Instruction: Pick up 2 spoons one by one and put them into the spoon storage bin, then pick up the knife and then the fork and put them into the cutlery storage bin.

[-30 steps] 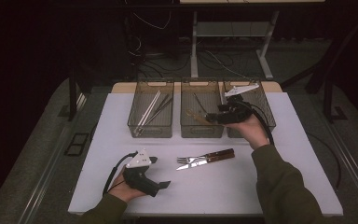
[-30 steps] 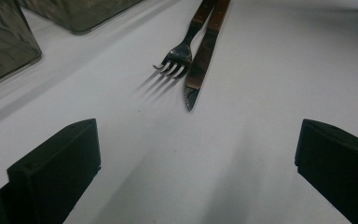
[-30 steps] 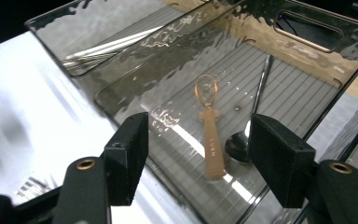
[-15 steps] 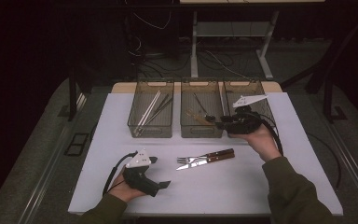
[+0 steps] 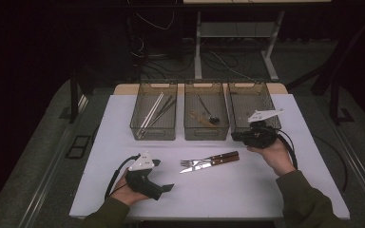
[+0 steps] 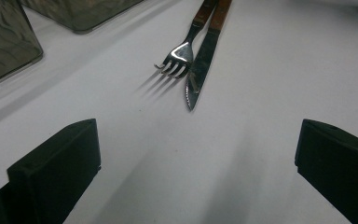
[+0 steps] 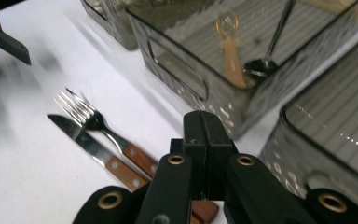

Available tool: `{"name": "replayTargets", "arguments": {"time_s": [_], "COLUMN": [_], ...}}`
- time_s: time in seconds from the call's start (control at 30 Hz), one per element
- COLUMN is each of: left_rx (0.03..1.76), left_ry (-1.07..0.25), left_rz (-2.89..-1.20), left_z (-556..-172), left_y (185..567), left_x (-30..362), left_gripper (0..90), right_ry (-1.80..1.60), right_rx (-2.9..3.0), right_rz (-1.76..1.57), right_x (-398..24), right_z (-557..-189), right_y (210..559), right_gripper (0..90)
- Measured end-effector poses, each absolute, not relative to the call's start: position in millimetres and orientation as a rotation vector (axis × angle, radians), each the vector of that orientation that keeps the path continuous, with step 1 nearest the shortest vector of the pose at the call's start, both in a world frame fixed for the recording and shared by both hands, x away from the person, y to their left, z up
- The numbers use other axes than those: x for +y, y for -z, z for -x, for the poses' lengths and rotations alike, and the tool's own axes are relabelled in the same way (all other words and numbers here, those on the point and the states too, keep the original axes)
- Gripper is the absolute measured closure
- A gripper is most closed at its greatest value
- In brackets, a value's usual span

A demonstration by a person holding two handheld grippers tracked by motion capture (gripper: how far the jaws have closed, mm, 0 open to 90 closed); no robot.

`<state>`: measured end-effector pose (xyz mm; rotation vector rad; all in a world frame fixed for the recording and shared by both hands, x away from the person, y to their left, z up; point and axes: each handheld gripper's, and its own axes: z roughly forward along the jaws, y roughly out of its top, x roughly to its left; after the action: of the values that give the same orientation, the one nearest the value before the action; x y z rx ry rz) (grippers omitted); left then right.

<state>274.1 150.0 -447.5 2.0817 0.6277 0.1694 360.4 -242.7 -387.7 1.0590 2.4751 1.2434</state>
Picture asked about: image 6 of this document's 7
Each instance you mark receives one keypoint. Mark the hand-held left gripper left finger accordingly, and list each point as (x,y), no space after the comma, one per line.
(56,168)

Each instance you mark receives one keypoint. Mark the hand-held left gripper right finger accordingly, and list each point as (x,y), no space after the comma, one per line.
(338,168)

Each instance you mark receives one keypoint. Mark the smoky clear plastic bin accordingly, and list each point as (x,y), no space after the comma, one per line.
(80,14)
(6,40)

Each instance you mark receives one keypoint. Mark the white table cover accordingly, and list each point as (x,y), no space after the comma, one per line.
(261,77)

